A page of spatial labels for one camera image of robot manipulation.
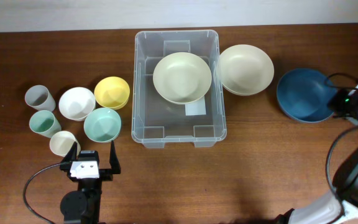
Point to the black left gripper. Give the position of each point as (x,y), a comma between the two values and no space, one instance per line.
(107,174)

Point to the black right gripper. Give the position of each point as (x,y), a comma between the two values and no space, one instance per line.
(334,102)

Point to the smaller beige plate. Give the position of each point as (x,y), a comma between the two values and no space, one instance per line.
(245,70)

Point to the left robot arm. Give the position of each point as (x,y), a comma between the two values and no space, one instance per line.
(83,204)

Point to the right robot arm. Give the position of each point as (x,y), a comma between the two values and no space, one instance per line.
(340,204)

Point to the clear plastic storage container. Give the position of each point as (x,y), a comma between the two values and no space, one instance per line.
(156,121)

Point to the mint green bowl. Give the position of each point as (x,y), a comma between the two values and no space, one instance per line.
(102,125)

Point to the cream cup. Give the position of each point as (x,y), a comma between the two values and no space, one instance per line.
(61,143)

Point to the white bowl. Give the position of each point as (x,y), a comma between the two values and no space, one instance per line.
(77,103)

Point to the mint green cup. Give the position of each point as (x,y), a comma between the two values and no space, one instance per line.
(44,123)

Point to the yellow bowl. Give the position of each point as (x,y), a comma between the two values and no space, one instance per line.
(112,92)

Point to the grey cup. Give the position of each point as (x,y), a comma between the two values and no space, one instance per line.
(39,98)

